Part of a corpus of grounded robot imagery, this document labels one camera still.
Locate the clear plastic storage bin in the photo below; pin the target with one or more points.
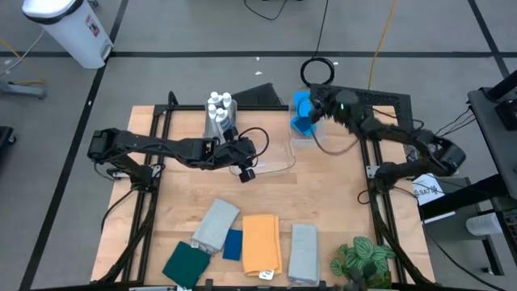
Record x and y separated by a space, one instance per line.
278 161

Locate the white paper sheet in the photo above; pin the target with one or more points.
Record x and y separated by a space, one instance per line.
426 190

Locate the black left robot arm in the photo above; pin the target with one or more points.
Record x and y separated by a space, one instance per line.
161 145

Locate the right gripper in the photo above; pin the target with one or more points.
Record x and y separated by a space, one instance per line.
333 107

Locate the grey side table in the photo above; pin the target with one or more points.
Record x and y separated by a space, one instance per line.
493 133

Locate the dark blue cloth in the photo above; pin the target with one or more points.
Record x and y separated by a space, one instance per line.
232 244

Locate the black floor object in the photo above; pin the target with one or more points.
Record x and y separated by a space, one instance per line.
5 141

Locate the green striped-leaf plant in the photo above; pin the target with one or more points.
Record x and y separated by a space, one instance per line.
363 254

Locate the black computer tower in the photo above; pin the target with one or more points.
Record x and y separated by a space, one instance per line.
258 96

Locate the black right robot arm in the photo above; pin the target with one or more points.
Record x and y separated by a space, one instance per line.
404 131

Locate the grey floor stand base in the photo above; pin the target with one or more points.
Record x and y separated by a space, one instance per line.
24 89

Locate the dark green cloth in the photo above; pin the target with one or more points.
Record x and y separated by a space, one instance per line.
186 264

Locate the orange towel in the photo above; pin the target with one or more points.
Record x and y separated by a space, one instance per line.
260 242

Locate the black workstation desk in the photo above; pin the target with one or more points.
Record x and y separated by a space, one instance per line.
484 190

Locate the grey waffle towel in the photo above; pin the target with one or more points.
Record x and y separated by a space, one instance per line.
303 252
215 224

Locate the paper tag with handwriting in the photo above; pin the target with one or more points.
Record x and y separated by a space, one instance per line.
266 275

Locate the white pedal trash bin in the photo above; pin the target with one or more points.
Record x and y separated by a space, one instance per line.
76 32

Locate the black device box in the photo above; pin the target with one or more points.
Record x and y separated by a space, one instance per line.
507 113

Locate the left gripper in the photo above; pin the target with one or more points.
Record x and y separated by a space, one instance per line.
238 153

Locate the white plastic roll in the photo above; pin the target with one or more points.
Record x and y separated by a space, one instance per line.
482 224

